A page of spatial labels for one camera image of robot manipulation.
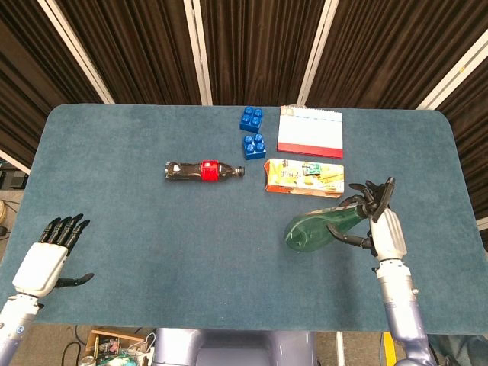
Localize white cable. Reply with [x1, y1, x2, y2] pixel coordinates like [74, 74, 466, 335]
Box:
[128, 330, 158, 361]

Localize dark equipment rack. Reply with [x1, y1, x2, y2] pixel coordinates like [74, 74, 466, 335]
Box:
[0, 159, 28, 191]

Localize green glass bottle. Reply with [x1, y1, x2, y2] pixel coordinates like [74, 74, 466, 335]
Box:
[284, 181, 386, 253]

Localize white partition post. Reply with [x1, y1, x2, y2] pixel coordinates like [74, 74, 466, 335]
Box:
[182, 0, 214, 107]
[416, 37, 488, 111]
[37, 0, 116, 105]
[0, 149, 32, 175]
[296, 0, 341, 108]

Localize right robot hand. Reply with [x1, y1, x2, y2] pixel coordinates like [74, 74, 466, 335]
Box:
[326, 176, 408, 265]

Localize yellow strip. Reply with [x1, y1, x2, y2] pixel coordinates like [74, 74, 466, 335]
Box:
[382, 331, 398, 366]

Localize cardboard box with clutter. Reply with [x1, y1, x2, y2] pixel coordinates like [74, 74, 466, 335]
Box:
[84, 329, 146, 366]

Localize blue table cloth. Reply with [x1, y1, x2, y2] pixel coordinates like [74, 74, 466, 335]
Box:
[8, 104, 480, 333]

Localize blue toy building block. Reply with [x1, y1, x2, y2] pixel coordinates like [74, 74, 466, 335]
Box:
[239, 106, 266, 133]
[242, 133, 268, 161]

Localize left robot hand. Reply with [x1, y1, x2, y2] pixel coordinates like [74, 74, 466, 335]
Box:
[11, 213, 95, 299]

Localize cola bottle with red label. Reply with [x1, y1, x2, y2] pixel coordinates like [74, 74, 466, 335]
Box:
[163, 159, 246, 183]

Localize white spiral desk calendar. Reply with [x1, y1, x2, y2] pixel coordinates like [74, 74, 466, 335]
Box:
[276, 105, 345, 159]

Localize grey-blue robot torso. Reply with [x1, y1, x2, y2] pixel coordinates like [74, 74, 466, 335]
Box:
[151, 327, 318, 366]

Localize orange snack box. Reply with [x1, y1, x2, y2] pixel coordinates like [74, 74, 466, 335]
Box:
[263, 158, 346, 198]

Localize black cable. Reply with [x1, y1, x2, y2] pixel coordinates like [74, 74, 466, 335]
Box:
[62, 326, 84, 366]

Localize dark brown curtain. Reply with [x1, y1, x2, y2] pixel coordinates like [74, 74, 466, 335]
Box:
[199, 0, 328, 108]
[437, 75, 488, 247]
[306, 0, 488, 110]
[0, 0, 104, 169]
[54, 0, 204, 106]

